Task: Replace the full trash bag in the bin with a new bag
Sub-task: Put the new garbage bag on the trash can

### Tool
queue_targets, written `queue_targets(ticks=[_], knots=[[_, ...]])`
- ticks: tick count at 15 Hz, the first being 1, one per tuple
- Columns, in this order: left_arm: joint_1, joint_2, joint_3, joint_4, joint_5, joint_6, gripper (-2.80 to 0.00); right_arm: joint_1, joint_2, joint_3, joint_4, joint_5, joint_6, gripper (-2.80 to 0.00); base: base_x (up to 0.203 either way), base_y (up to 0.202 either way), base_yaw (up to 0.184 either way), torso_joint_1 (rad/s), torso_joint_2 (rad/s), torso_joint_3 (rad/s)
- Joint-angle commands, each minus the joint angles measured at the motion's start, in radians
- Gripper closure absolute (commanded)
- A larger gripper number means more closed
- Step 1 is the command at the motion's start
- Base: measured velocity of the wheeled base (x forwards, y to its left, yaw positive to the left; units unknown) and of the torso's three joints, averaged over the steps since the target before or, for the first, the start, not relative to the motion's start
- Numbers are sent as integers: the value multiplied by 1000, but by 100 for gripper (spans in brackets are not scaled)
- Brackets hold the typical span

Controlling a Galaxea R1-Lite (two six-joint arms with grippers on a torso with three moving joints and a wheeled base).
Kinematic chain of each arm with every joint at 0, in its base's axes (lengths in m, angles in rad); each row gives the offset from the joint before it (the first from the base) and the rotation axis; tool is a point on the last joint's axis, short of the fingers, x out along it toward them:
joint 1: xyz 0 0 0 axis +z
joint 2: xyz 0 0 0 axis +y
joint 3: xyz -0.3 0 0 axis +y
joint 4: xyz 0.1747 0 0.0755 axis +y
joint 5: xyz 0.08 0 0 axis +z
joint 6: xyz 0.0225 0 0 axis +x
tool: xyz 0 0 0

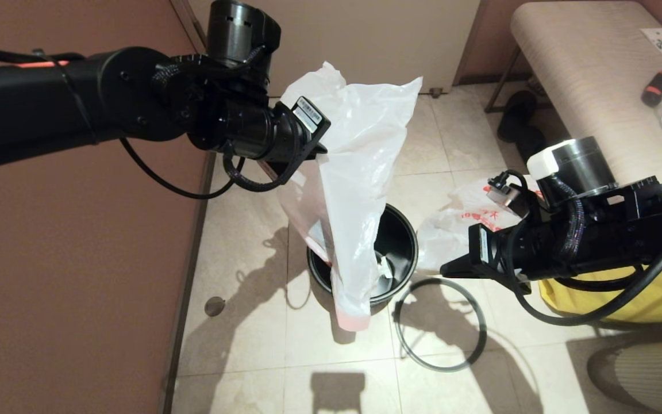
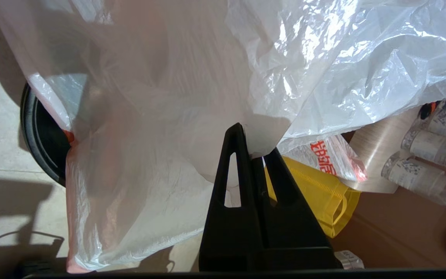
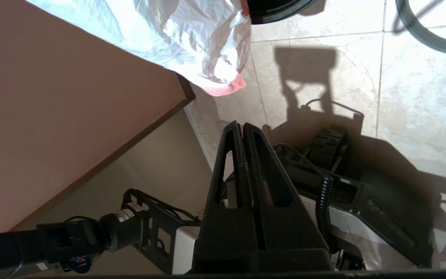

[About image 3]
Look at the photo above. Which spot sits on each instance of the black round trash bin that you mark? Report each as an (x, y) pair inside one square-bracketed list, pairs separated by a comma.
[(277, 11)]

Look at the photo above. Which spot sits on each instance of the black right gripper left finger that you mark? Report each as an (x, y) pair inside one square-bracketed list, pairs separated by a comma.
[(227, 236)]

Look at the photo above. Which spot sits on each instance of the grey robot base chassis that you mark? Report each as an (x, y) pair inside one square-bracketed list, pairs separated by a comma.
[(381, 209)]

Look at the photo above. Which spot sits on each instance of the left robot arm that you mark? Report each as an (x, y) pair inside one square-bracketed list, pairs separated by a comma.
[(72, 240)]

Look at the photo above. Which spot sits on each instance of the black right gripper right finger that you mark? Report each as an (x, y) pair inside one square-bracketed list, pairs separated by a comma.
[(285, 232)]

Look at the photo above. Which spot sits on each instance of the white and red plastic bag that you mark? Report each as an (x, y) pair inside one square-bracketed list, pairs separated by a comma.
[(168, 31)]

